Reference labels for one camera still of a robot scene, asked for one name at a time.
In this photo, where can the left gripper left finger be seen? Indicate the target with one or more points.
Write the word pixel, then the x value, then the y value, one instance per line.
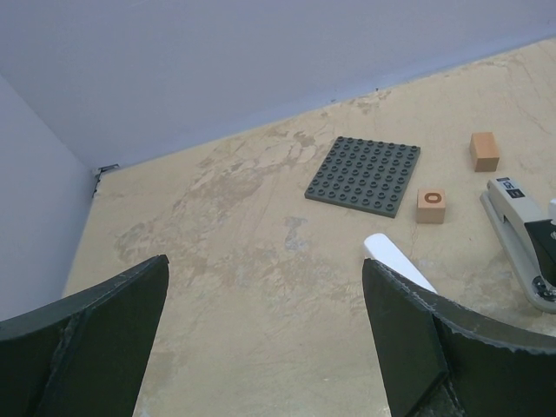
pixel 86 354

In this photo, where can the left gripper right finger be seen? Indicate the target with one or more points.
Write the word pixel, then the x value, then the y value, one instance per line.
pixel 438 358

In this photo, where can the white stapler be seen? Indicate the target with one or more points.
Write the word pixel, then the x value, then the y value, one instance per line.
pixel 380 248

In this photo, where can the wooden letter cube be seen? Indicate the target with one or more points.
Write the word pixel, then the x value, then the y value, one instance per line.
pixel 431 206

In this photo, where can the grey studded baseplate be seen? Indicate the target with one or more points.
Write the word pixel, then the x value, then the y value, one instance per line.
pixel 365 175

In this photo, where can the plain wooden block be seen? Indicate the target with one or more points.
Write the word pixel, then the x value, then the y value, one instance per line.
pixel 484 152

